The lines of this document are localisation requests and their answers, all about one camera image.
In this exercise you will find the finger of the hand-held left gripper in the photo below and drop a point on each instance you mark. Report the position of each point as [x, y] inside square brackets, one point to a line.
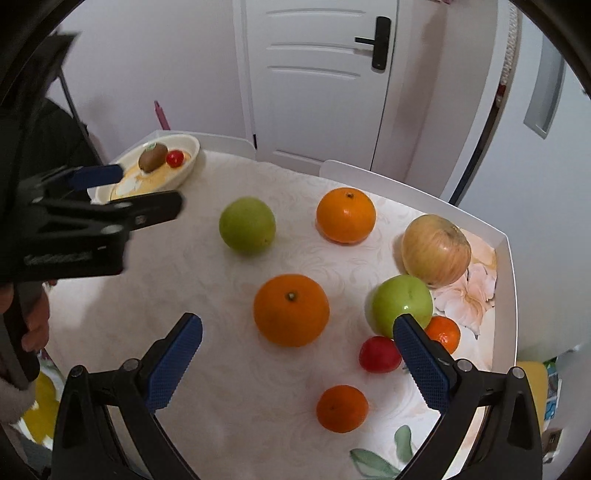
[147, 210]
[99, 174]

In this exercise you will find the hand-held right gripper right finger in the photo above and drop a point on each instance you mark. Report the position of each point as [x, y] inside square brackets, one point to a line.
[418, 360]

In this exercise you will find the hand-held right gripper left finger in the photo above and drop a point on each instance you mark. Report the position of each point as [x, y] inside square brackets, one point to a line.
[178, 355]

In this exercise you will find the small tangerine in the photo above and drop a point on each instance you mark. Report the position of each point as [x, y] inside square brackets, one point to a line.
[342, 409]
[445, 334]

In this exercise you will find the red tomato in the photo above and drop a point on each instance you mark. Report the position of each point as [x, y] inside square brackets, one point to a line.
[378, 354]

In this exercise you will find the cream oval dish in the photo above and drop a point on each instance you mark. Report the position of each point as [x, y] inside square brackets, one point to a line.
[184, 161]

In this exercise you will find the shiny green apple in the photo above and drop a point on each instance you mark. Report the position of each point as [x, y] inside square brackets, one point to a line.
[399, 300]

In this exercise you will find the matte green apple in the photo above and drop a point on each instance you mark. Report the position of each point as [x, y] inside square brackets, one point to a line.
[247, 226]

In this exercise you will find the large yellow-red apple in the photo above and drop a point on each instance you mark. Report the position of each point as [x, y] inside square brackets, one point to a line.
[436, 251]

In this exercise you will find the orange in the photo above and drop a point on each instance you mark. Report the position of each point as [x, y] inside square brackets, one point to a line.
[291, 311]
[345, 216]

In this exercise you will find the person's left forearm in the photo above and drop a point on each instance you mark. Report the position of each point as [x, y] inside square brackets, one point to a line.
[14, 397]

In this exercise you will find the person's left hand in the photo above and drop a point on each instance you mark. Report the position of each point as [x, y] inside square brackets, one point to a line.
[37, 323]

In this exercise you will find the brown kiwi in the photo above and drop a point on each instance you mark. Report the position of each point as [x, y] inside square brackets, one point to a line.
[152, 158]

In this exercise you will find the dark cloth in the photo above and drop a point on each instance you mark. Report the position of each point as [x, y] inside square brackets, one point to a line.
[55, 138]

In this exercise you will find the small cherry tomato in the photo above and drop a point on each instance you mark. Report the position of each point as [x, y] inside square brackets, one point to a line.
[175, 159]

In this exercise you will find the black clothes rack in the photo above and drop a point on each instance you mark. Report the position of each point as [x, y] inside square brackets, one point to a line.
[74, 110]

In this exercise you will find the floral tablecloth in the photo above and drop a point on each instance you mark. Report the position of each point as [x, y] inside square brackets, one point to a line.
[184, 277]

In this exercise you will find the white rimmed table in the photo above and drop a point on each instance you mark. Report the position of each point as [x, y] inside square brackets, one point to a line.
[505, 286]

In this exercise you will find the yellow stool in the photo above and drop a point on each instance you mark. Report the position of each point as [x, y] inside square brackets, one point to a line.
[535, 374]
[44, 397]

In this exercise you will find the colourful packet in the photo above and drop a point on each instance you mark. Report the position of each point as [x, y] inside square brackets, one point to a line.
[551, 392]

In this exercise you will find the white door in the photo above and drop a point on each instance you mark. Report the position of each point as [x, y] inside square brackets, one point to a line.
[318, 115]

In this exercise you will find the grey wall panel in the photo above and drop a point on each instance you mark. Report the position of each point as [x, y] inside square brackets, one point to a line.
[547, 92]

